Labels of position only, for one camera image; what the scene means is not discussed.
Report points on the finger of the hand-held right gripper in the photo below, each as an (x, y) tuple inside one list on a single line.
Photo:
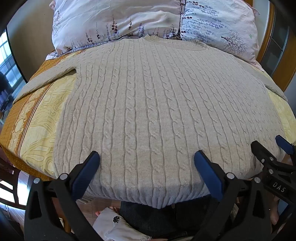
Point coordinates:
[(284, 143), (262, 153)]

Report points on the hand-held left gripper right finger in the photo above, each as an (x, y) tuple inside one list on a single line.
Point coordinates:
[(208, 173)]

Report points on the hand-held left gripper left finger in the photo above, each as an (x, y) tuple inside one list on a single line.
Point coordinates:
[(86, 171)]

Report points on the person's right hand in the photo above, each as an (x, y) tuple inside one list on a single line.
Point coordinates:
[(275, 215)]

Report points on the white slipper with button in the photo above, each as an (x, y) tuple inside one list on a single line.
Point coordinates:
[(108, 222)]

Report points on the yellow patterned bedspread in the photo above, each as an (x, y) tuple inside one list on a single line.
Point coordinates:
[(39, 120)]

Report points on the person's dark jeans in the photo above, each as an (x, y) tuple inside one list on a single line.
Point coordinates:
[(150, 217)]

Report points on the dark wooden chair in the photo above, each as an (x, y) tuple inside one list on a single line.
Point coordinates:
[(11, 195)]

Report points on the wooden headboard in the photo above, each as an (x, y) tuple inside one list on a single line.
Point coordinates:
[(266, 41)]

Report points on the window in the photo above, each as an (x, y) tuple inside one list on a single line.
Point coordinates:
[(9, 64)]

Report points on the tree print pillow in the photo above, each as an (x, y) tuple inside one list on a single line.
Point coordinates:
[(219, 20)]

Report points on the floral stem print pillow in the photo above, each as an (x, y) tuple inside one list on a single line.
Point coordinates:
[(104, 16)]

